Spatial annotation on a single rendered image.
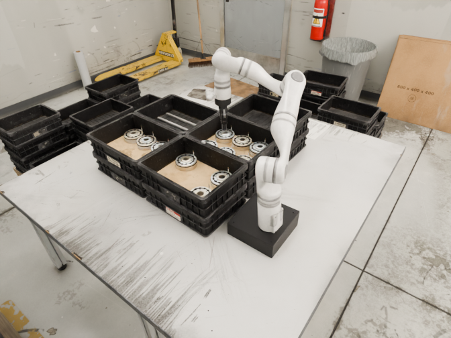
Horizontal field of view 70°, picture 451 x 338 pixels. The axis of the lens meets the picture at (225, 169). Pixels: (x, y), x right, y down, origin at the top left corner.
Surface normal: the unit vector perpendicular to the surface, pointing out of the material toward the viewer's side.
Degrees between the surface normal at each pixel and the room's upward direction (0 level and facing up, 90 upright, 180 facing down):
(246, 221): 4
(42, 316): 0
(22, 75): 90
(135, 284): 0
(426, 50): 82
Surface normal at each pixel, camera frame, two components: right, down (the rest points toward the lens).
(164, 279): -0.02, -0.79
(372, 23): -0.60, 0.50
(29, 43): 0.80, 0.36
